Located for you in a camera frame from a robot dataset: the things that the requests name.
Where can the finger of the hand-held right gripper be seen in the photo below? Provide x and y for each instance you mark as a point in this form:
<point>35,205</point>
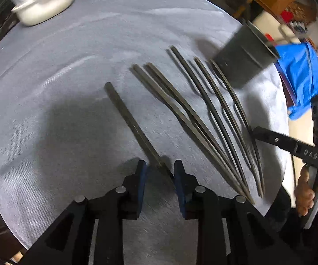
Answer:
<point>280,140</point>

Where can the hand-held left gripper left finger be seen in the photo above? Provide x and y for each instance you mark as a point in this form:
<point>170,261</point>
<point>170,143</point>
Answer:
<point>142,172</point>

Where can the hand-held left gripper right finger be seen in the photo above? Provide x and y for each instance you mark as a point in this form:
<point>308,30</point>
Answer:
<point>178,176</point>

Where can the dark metal chopstick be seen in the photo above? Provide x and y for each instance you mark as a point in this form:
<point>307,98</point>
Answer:
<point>175,95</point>
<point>237,100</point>
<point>203,88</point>
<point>131,121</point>
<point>175,110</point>
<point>219,93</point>

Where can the dark grey chopstick holder cup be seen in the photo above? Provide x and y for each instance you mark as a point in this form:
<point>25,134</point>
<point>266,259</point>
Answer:
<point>239,58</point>

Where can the person's right hand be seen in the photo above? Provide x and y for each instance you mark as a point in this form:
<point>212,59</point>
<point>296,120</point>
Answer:
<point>303,190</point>

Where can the blue cloth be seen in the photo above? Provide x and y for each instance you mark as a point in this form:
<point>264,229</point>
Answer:
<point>299,77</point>

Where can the grey tablecloth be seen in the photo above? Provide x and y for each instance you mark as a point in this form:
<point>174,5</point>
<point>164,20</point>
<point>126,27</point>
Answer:
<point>65,88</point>

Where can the white bowl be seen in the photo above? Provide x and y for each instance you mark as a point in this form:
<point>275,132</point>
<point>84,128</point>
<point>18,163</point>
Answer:
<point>46,8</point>

